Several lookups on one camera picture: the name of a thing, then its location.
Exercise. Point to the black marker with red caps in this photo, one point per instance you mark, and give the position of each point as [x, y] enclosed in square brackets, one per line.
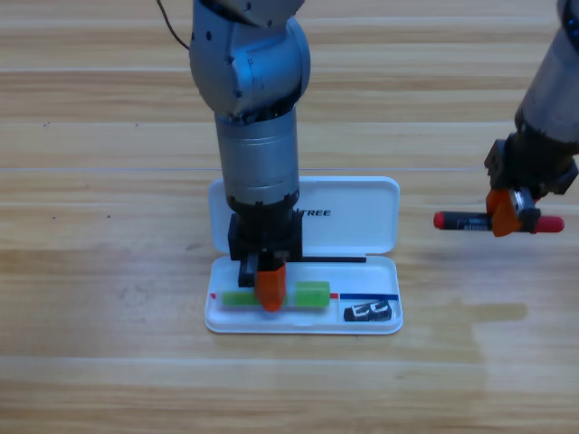
[466, 221]

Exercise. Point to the white Unitree pencil case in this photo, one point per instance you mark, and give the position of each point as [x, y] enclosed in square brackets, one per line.
[353, 217]

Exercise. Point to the black eraser with white print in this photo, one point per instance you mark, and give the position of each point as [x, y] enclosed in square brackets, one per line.
[367, 312]

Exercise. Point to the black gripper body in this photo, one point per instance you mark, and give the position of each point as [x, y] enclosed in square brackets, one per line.
[267, 235]
[529, 167]

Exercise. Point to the green and white highlighter pen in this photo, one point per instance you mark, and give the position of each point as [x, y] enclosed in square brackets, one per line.
[312, 294]

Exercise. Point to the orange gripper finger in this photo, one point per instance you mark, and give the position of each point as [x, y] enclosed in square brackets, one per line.
[495, 196]
[506, 219]
[271, 289]

